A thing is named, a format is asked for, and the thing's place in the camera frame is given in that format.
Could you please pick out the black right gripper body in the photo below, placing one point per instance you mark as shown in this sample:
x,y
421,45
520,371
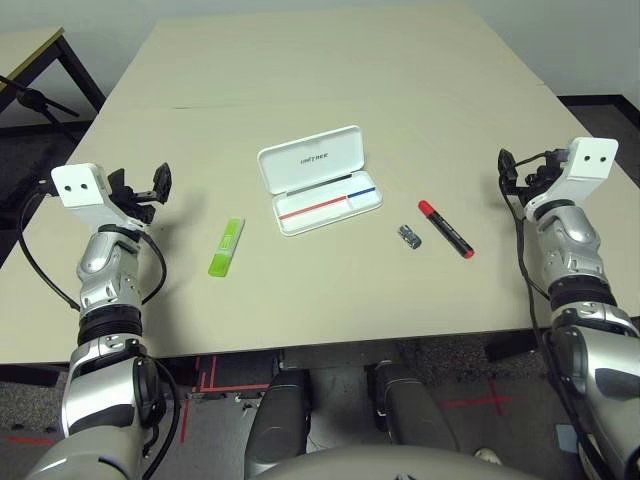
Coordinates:
x,y
522,192

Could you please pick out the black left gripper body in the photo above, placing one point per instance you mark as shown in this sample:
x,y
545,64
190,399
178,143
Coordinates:
x,y
135,205

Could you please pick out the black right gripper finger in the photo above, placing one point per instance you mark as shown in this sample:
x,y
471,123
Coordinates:
x,y
542,176
506,167

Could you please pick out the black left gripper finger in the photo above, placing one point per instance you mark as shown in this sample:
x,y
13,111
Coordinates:
x,y
117,180
162,182

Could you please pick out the red and black marker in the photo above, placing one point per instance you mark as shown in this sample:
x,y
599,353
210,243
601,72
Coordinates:
x,y
447,231

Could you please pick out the green highlighter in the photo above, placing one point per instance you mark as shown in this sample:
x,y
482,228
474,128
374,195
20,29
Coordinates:
x,y
225,250

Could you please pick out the small silver binder clip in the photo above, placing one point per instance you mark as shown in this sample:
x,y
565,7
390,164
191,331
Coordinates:
x,y
410,237

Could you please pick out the white plastic pencil case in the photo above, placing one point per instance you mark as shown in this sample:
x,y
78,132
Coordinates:
x,y
320,195

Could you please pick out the black tripod stand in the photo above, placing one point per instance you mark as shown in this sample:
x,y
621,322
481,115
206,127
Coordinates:
x,y
35,100

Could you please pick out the grey robot right leg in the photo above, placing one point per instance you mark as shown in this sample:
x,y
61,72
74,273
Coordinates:
x,y
410,410

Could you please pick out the grey robot leg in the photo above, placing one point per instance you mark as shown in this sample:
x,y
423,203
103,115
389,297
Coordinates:
x,y
410,410
280,425

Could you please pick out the grey metal table crossbeam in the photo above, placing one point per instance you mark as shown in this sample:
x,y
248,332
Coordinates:
x,y
340,357

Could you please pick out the red tape floor strip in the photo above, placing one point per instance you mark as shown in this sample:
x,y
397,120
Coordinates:
x,y
27,441

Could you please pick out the grey robot left leg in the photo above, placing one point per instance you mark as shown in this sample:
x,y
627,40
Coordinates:
x,y
280,425

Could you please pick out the white shoe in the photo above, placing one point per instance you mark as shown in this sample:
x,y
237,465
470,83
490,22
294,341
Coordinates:
x,y
487,456

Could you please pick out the grey robot torso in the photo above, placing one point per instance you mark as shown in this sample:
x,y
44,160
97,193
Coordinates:
x,y
400,467

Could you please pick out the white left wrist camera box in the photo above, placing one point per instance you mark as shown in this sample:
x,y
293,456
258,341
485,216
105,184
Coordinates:
x,y
80,185

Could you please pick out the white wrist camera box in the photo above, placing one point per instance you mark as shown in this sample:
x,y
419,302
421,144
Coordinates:
x,y
590,160
80,185

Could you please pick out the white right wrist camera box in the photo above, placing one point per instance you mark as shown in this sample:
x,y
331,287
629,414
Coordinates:
x,y
590,160

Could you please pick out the side table with black frame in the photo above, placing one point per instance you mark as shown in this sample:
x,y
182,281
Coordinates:
x,y
30,47

